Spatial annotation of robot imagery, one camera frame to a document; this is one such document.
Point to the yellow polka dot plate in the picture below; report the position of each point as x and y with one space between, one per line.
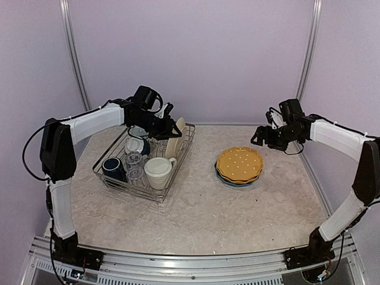
238 181

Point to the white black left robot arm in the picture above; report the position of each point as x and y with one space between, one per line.
145 109

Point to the dark teal bowl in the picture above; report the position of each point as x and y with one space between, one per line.
138 145

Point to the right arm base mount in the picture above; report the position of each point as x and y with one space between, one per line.
303 257

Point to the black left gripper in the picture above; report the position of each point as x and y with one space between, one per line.
166 129

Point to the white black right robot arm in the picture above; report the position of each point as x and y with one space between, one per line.
289 124

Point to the clear glass near front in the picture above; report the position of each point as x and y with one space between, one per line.
135 176

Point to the aluminium front rail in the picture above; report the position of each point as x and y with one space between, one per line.
122 267

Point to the wire dish rack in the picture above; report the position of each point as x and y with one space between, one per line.
157 149

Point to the aluminium corner post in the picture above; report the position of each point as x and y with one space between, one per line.
310 48
73 55

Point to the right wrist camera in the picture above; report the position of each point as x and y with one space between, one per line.
274 118

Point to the right aluminium corner post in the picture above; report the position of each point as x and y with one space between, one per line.
310 48

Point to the left aluminium corner post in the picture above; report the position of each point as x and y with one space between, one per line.
73 55

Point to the blue polka dot plate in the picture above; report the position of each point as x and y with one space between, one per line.
219 176

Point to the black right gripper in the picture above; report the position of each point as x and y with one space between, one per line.
260 131

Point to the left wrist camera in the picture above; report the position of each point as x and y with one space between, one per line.
164 111

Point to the dark blue mug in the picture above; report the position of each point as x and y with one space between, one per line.
113 167

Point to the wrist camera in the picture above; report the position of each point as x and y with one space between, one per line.
164 111
274 118

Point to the cream plate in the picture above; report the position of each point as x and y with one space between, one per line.
174 144

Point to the cream ribbed mug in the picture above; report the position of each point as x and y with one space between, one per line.
158 171

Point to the clear glass behind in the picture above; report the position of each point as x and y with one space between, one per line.
133 159

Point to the clear glass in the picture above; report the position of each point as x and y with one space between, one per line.
133 159
135 176

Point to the light blue patterned bowl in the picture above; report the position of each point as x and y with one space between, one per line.
137 132

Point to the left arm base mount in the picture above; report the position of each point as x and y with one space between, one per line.
81 257

